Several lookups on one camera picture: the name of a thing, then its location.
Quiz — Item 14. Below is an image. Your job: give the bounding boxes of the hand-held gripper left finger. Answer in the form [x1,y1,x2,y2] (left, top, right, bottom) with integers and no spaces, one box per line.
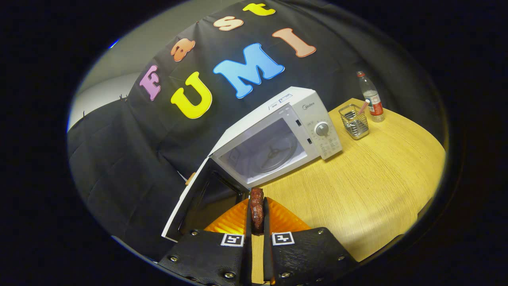
[158,198,252,286]

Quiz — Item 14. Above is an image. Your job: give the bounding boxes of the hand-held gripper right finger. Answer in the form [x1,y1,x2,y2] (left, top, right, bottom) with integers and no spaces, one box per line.
[263,197,360,286]

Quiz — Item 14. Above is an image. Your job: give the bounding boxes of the brown meat piece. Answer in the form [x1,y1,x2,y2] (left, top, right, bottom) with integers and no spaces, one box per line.
[248,187,265,235]

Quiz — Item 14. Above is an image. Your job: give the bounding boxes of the white toaster oven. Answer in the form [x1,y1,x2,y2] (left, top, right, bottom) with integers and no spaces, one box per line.
[162,86,343,243]

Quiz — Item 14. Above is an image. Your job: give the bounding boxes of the clear plastic water bottle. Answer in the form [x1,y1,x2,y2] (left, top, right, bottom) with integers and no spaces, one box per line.
[356,71,385,122]

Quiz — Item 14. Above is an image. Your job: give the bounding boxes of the metal wire basket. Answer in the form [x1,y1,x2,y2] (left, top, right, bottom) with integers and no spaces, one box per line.
[339,104,369,140]

